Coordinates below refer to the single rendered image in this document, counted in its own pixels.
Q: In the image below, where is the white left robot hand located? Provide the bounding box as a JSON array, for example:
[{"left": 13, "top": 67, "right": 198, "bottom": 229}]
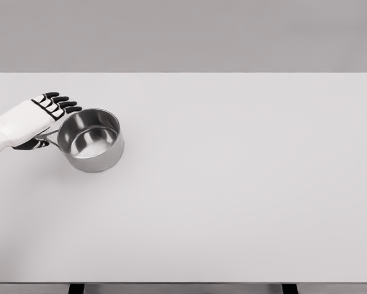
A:
[{"left": 0, "top": 91, "right": 83, "bottom": 151}]

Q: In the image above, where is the stainless steel pot with handle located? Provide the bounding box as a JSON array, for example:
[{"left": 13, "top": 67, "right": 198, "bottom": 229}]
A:
[{"left": 36, "top": 107, "right": 125, "bottom": 173}]

